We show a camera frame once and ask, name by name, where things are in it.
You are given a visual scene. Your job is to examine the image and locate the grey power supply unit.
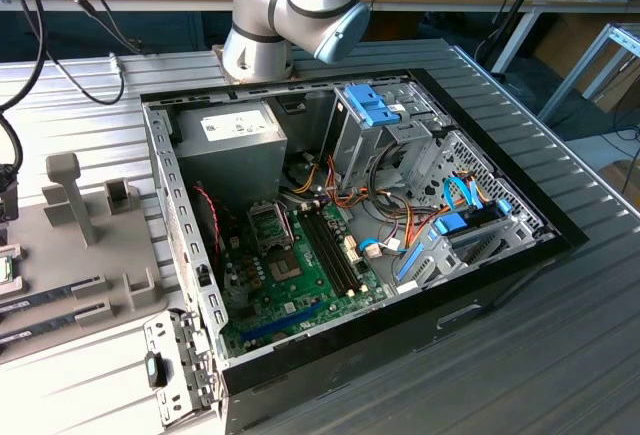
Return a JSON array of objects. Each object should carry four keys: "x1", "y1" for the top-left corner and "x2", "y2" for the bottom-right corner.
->
[{"x1": 169, "y1": 101, "x2": 290, "y2": 206}]

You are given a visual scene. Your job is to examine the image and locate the blue SATA cable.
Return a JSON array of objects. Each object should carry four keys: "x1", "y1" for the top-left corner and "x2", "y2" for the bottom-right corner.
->
[{"x1": 442, "y1": 174, "x2": 485, "y2": 214}]

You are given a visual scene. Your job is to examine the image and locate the green motherboard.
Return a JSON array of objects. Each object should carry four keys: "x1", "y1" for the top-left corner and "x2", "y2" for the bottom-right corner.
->
[{"x1": 212, "y1": 202, "x2": 392, "y2": 359}]

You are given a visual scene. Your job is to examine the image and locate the aluminium frame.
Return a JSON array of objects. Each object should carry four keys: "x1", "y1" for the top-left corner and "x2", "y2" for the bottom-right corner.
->
[{"x1": 537, "y1": 22, "x2": 640, "y2": 126}]

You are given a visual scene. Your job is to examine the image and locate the orange wire bundle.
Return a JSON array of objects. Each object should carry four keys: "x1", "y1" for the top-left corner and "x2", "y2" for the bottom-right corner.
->
[{"x1": 324, "y1": 154, "x2": 451, "y2": 251}]

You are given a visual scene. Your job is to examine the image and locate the blue plastic rail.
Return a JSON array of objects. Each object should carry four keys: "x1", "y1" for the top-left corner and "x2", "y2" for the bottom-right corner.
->
[{"x1": 397, "y1": 242, "x2": 426, "y2": 282}]

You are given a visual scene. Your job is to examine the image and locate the grey metal drive cage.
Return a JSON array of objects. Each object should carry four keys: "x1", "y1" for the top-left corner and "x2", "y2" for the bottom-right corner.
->
[{"x1": 319, "y1": 82, "x2": 451, "y2": 199}]

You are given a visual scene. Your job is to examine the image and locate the blue expansion slot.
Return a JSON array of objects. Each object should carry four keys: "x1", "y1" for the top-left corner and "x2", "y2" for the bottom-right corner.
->
[{"x1": 239, "y1": 302, "x2": 324, "y2": 344}]

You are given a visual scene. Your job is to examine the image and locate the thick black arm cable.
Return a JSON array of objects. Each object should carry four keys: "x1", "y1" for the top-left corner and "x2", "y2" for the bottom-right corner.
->
[{"x1": 0, "y1": 0, "x2": 47, "y2": 179}]

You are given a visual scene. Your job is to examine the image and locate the blue plastic drive latch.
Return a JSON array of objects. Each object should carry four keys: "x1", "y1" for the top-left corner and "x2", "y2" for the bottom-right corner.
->
[{"x1": 344, "y1": 83, "x2": 402, "y2": 127}]

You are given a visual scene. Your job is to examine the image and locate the pale blue cable white connector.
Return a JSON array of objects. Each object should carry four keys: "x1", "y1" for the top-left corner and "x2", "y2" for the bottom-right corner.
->
[{"x1": 357, "y1": 237, "x2": 404, "y2": 260}]

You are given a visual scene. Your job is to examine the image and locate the twisted coloured fan wire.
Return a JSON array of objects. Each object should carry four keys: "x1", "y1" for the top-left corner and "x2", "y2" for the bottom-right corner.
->
[{"x1": 192, "y1": 183, "x2": 225, "y2": 270}]

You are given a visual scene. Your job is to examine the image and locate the black teal case latch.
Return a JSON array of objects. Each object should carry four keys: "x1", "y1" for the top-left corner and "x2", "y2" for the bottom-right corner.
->
[{"x1": 144, "y1": 352, "x2": 169, "y2": 389}]

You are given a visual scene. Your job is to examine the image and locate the grey rear slot bracket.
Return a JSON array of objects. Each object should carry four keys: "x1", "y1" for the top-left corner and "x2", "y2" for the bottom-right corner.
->
[{"x1": 143, "y1": 309, "x2": 224, "y2": 426}]

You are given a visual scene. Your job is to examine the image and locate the thin cable with white plug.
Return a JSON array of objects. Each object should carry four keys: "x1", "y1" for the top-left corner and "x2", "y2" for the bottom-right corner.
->
[{"x1": 49, "y1": 0, "x2": 149, "y2": 107}]

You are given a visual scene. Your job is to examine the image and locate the yellow black power wires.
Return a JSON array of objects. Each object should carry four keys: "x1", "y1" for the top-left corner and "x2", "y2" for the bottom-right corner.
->
[{"x1": 290, "y1": 162, "x2": 324, "y2": 196}]

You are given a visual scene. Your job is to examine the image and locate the grey metal disk cage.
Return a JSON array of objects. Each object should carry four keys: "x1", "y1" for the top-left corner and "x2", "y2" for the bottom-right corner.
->
[{"x1": 394, "y1": 214, "x2": 554, "y2": 292}]

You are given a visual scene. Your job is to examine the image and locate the CPU socket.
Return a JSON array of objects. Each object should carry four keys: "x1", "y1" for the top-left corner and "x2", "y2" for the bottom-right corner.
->
[{"x1": 264, "y1": 249, "x2": 307, "y2": 287}]

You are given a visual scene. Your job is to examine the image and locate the blue disk carrier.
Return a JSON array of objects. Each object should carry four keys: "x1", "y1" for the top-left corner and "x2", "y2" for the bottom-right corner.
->
[{"x1": 432, "y1": 211, "x2": 470, "y2": 237}]

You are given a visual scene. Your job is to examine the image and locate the black RAM slot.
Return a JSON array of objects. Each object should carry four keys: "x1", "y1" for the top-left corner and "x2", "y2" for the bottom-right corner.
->
[
  {"x1": 305, "y1": 211, "x2": 355, "y2": 298},
  {"x1": 317, "y1": 208, "x2": 366, "y2": 292},
  {"x1": 299, "y1": 213, "x2": 350, "y2": 300},
  {"x1": 311, "y1": 210, "x2": 360, "y2": 295}
]

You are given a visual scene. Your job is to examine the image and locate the grey plastic parts rack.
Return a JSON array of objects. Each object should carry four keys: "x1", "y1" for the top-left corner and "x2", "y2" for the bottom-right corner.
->
[{"x1": 0, "y1": 152, "x2": 182, "y2": 364}]

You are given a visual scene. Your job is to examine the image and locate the long RAM stick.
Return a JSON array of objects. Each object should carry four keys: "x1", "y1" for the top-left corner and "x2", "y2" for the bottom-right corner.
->
[
  {"x1": 0, "y1": 284, "x2": 77, "y2": 314},
  {"x1": 0, "y1": 313, "x2": 79, "y2": 345}
]

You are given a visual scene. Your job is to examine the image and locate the black wrist mount bracket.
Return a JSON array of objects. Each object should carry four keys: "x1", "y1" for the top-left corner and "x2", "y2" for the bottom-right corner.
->
[{"x1": 0, "y1": 163, "x2": 21, "y2": 224}]

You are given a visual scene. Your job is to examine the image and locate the black open PC case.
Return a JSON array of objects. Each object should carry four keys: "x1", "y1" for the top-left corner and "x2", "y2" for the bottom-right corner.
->
[{"x1": 139, "y1": 67, "x2": 590, "y2": 435}]

